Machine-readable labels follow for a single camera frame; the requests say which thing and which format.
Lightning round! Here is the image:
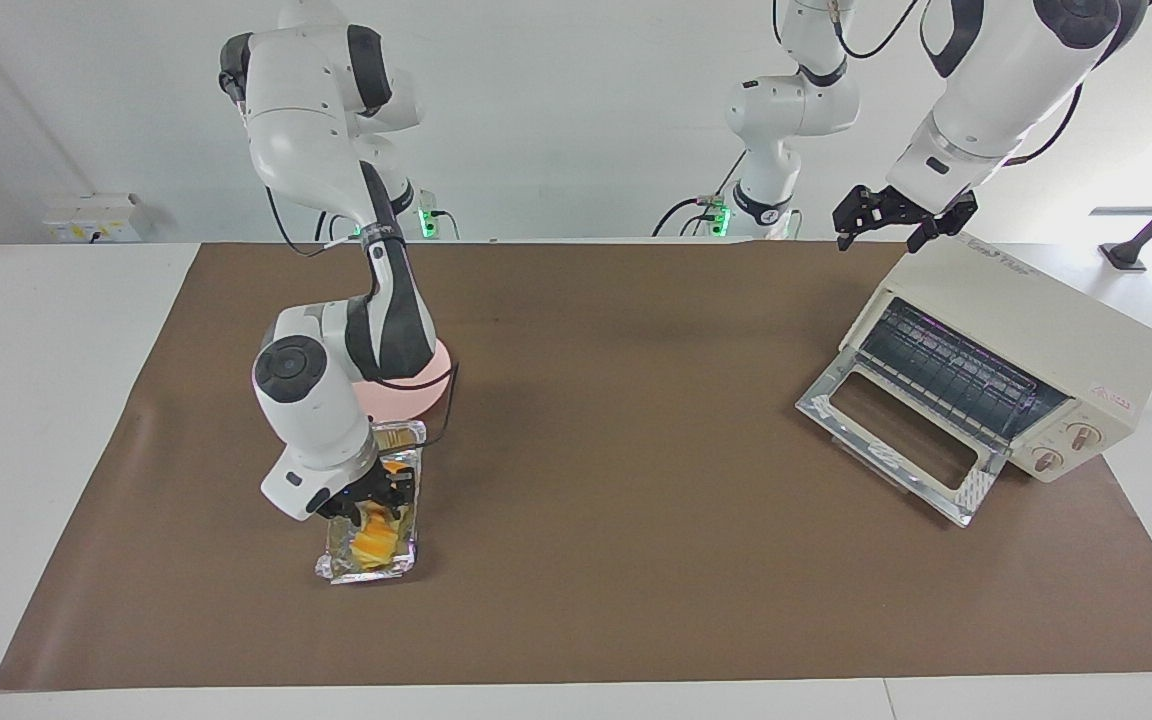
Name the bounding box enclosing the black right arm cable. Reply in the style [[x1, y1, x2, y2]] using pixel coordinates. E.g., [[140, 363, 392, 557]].
[[264, 185, 461, 451]]

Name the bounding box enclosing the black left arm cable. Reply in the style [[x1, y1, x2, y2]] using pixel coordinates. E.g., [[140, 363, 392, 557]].
[[774, 0, 1083, 167]]

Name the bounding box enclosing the aluminium foil tray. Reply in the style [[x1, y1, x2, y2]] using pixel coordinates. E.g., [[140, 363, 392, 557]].
[[314, 420, 428, 585]]

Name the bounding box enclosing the black left base cable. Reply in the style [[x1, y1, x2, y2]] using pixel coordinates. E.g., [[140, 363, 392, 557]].
[[651, 150, 749, 239]]

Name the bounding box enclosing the glass oven door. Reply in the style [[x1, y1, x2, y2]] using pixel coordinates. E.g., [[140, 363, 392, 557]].
[[794, 350, 1013, 529]]

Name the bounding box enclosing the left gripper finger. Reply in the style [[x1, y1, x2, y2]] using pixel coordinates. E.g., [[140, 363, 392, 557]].
[[832, 187, 874, 252], [906, 193, 978, 254]]

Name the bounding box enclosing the white wall outlet box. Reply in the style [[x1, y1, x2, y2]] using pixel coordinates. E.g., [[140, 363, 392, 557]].
[[42, 193, 151, 244]]

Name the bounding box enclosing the cream toaster oven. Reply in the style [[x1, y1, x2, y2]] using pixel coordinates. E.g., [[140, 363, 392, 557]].
[[839, 232, 1152, 485]]

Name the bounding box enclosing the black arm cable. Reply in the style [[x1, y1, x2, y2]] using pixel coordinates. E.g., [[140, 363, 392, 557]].
[[264, 185, 461, 451], [774, 0, 1083, 167]]

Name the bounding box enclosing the golden striped bread loaf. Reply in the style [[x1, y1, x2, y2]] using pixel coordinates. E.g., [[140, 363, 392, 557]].
[[349, 458, 409, 573]]

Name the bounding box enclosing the pink round plate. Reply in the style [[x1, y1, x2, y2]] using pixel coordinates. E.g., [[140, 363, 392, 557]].
[[349, 337, 458, 422]]

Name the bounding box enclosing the brown paper table mat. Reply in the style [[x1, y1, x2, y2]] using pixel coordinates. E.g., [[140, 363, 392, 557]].
[[0, 240, 1152, 691]]

